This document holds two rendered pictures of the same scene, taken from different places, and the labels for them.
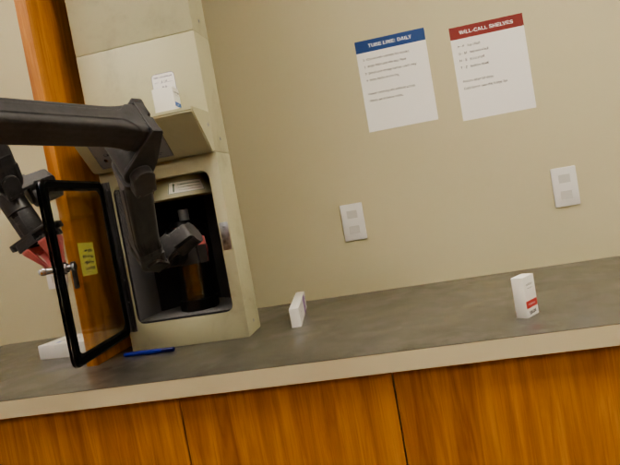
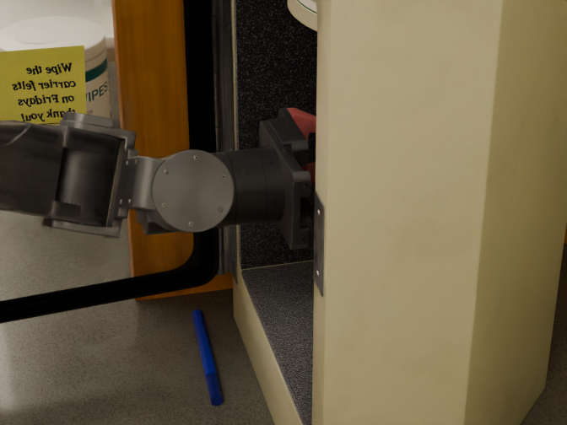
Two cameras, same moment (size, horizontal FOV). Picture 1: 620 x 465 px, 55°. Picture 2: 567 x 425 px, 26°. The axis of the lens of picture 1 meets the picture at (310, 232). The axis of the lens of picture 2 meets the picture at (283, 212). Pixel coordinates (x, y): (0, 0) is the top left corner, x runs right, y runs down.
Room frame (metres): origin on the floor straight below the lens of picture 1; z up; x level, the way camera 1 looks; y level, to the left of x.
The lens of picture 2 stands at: (1.17, -0.43, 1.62)
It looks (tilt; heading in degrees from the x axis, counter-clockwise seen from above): 29 degrees down; 66
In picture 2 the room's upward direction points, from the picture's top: straight up
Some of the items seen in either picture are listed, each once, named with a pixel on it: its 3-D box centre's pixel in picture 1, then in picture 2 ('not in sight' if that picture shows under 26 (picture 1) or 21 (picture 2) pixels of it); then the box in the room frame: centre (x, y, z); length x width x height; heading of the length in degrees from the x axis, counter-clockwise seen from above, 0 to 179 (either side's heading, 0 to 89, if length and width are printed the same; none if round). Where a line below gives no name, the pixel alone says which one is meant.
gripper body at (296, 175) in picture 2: (174, 254); (251, 185); (1.50, 0.34, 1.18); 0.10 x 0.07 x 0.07; 81
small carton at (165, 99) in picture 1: (167, 101); not in sight; (1.44, 0.28, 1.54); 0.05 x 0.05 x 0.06; 85
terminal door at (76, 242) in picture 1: (88, 266); (38, 112); (1.37, 0.52, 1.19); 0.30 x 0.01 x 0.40; 175
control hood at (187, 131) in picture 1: (141, 142); not in sight; (1.46, 0.36, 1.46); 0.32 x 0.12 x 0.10; 80
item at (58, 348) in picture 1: (76, 344); not in sight; (1.70, 0.72, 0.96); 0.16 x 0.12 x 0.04; 71
